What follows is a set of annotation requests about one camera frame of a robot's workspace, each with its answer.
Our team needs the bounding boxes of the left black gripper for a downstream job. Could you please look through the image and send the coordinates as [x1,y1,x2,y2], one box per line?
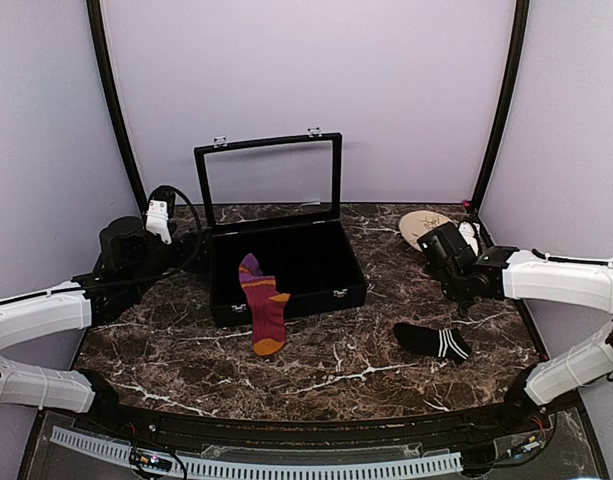
[126,227,212,298]

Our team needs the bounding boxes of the black sock with white stripes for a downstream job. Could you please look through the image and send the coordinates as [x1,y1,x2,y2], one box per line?
[393,322,472,365]

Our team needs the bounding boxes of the black storage box with lid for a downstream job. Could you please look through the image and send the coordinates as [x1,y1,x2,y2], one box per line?
[194,131,367,327]

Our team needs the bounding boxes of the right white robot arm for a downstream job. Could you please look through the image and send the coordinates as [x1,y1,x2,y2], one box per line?
[417,222,613,434]

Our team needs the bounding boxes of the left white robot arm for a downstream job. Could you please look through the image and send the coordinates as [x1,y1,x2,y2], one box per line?
[0,186,176,436]

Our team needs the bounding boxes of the maroon orange purple sock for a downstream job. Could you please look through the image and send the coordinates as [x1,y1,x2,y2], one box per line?
[238,253,291,357]

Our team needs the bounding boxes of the black front rail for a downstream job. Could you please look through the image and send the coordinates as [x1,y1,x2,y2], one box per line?
[75,404,550,450]

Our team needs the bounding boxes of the white slotted cable duct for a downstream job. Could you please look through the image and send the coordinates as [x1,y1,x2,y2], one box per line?
[49,427,463,479]

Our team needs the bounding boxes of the left black frame post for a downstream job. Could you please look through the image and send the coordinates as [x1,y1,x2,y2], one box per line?
[86,0,148,211]

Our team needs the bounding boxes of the black frame post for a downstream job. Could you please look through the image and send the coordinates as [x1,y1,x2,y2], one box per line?
[86,0,148,211]
[470,0,530,215]

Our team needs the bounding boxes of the right black frame post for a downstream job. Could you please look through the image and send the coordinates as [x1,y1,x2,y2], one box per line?
[470,0,530,215]

